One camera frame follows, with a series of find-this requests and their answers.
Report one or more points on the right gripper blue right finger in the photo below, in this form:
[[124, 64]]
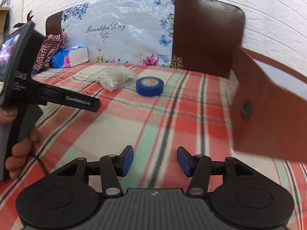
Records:
[[185, 161]]

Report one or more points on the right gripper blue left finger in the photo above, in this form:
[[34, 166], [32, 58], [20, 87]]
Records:
[[126, 158]]

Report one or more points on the blue tape roll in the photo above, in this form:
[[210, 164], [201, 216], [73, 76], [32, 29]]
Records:
[[149, 86]]

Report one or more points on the clear bag of beads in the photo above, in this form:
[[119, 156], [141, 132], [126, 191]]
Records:
[[114, 77]]

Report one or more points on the person's left hand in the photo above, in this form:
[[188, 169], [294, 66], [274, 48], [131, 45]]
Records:
[[21, 150]]

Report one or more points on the red plaid blanket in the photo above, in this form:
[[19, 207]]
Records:
[[192, 112]]

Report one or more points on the blue floral tissue pack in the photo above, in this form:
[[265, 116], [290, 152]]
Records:
[[71, 57]]

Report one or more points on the red checkered cloth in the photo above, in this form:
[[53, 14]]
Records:
[[50, 46]]

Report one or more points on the cardboard box on shelf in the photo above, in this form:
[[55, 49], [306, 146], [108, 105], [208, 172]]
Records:
[[4, 12]]

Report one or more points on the brown cardboard shoe box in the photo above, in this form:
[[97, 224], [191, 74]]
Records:
[[268, 107]]

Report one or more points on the dark brown wooden headboard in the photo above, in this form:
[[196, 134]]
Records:
[[205, 35]]

